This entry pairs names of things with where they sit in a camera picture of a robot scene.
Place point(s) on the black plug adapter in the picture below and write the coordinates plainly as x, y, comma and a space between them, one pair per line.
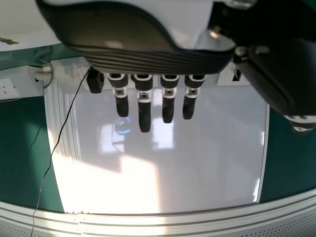
95, 81

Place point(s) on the grooved white rail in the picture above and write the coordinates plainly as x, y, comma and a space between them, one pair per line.
64, 148

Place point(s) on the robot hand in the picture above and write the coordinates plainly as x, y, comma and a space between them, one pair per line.
148, 37

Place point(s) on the plate with brown leaf pattern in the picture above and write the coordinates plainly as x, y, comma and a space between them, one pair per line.
22, 22

